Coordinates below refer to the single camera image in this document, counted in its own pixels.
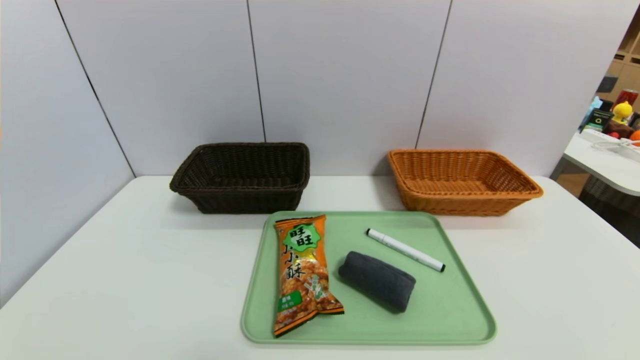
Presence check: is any white background table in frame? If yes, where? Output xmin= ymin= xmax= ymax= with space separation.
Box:
xmin=563 ymin=129 xmax=640 ymax=197

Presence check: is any wooden shelf unit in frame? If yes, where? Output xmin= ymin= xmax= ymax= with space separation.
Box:
xmin=597 ymin=10 xmax=640 ymax=103

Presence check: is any white marker pen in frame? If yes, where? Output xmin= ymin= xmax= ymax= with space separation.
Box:
xmin=366 ymin=228 xmax=446 ymax=273

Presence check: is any dark brown lumpy object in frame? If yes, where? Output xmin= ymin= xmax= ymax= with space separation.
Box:
xmin=603 ymin=119 xmax=635 ymax=139

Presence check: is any green plastic tray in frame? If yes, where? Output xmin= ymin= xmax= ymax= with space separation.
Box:
xmin=240 ymin=210 xmax=497 ymax=346

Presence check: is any red can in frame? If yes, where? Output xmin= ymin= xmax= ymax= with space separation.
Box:
xmin=612 ymin=88 xmax=640 ymax=108

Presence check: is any orange wicker basket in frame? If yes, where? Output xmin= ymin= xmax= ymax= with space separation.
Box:
xmin=388 ymin=148 xmax=544 ymax=217

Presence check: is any dark grey towel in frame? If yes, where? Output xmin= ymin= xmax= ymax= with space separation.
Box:
xmin=338 ymin=250 xmax=417 ymax=314

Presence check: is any yellow plush toy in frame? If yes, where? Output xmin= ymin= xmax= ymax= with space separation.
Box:
xmin=613 ymin=101 xmax=634 ymax=125

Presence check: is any orange snack bag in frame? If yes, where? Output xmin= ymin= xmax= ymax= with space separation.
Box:
xmin=273 ymin=214 xmax=345 ymax=338

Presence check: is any dark brown wicker basket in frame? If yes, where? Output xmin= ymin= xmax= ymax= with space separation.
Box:
xmin=169 ymin=142 xmax=311 ymax=215

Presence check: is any light blue packet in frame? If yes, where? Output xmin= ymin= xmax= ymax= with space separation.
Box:
xmin=581 ymin=96 xmax=603 ymax=128

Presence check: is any black box green logo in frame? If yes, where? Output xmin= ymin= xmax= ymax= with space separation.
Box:
xmin=588 ymin=108 xmax=614 ymax=132

